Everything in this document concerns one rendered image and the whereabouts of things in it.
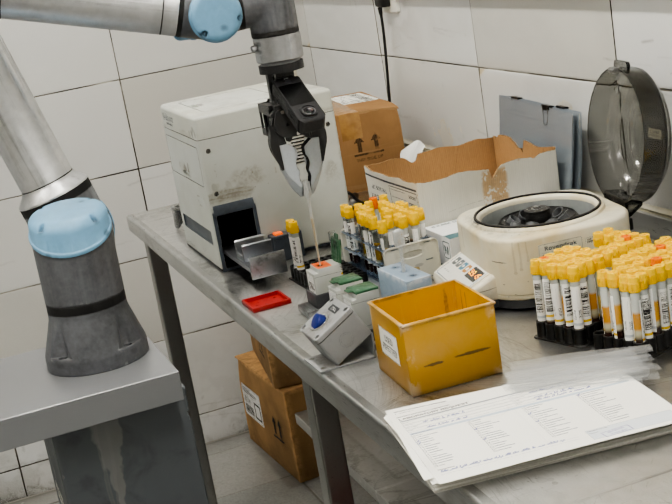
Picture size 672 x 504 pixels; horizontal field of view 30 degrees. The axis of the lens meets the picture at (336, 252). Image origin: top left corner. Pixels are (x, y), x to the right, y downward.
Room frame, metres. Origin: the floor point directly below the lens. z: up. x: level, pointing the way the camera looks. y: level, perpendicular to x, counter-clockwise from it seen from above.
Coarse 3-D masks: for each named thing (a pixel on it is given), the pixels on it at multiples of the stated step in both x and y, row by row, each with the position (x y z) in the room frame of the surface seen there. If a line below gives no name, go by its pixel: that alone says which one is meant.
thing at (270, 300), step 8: (256, 296) 2.07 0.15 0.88; (264, 296) 2.07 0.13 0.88; (272, 296) 2.07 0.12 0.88; (280, 296) 2.06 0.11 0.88; (248, 304) 2.03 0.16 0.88; (256, 304) 2.04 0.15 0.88; (264, 304) 2.03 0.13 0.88; (272, 304) 2.01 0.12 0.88; (280, 304) 2.01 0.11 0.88; (256, 312) 2.00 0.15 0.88
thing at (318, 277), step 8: (312, 264) 1.96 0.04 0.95; (328, 264) 1.94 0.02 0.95; (336, 264) 1.94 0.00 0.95; (312, 272) 1.94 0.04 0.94; (320, 272) 1.93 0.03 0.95; (328, 272) 1.93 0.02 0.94; (336, 272) 1.93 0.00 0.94; (312, 280) 1.93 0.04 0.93; (320, 280) 1.93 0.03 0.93; (328, 280) 1.93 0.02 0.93; (312, 288) 1.94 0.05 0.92; (320, 288) 1.93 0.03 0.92
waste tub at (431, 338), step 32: (448, 288) 1.67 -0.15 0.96; (384, 320) 1.58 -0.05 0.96; (416, 320) 1.66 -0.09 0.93; (448, 320) 1.53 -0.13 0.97; (480, 320) 1.54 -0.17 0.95; (384, 352) 1.60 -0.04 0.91; (416, 352) 1.52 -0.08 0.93; (448, 352) 1.53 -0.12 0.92; (480, 352) 1.54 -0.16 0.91; (416, 384) 1.52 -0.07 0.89; (448, 384) 1.53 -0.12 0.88
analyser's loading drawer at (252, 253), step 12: (240, 240) 2.23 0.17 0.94; (252, 240) 2.24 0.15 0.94; (264, 240) 2.20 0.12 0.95; (228, 252) 2.27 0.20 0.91; (240, 252) 2.23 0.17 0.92; (252, 252) 2.19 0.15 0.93; (264, 252) 2.19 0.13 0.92; (276, 252) 2.14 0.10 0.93; (240, 264) 2.19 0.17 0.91; (252, 264) 2.13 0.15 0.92; (264, 264) 2.14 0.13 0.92; (276, 264) 2.14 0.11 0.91; (252, 276) 2.13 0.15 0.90; (264, 276) 2.13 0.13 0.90
